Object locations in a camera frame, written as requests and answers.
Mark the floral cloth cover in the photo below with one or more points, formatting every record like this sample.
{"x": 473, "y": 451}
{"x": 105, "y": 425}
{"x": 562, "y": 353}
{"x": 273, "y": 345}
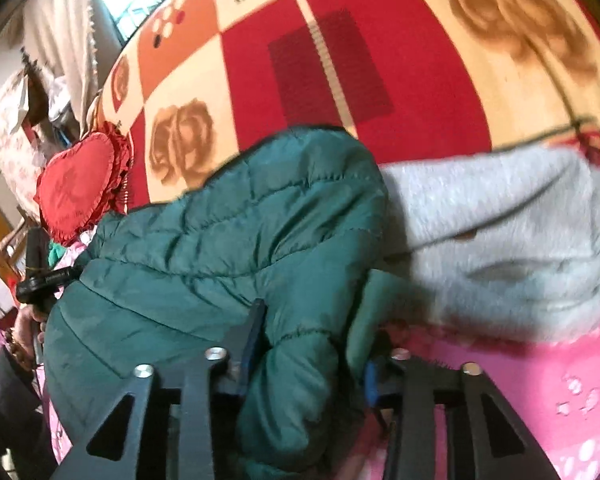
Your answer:
{"x": 10, "y": 150}

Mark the green puffer jacket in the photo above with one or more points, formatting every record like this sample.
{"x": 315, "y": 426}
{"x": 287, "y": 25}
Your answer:
{"x": 205, "y": 240}

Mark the red orange checked bed blanket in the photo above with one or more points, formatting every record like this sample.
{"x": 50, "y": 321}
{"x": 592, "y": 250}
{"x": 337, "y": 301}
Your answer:
{"x": 405, "y": 35}

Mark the white curtain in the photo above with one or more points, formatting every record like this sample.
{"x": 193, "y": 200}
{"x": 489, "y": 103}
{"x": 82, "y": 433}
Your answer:
{"x": 70, "y": 35}

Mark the pink penguin print blanket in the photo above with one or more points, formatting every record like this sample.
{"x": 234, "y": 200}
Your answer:
{"x": 530, "y": 400}

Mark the person's left hand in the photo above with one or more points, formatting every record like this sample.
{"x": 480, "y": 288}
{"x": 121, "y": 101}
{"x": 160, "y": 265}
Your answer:
{"x": 30, "y": 327}

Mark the red heart-shaped frilled pillow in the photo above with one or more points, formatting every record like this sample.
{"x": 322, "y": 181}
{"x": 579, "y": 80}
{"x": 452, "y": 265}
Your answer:
{"x": 80, "y": 185}

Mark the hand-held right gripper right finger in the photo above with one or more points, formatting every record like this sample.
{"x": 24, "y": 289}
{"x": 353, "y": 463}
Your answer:
{"x": 372, "y": 382}

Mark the wooden chair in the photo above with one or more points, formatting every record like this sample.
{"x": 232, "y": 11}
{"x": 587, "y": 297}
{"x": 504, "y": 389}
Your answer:
{"x": 12, "y": 240}

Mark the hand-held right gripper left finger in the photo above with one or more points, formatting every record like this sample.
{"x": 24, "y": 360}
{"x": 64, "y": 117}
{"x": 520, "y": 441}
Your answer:
{"x": 251, "y": 340}

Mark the green cloth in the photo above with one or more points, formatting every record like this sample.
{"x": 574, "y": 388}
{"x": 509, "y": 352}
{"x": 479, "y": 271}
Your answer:
{"x": 60, "y": 254}

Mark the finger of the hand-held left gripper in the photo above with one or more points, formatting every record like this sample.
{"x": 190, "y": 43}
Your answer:
{"x": 65, "y": 276}

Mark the person's left forearm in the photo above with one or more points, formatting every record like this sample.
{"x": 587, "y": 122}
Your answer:
{"x": 5, "y": 410}

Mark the grey fleece garment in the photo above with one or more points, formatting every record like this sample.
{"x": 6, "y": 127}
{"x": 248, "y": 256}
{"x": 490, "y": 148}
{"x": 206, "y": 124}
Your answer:
{"x": 505, "y": 200}

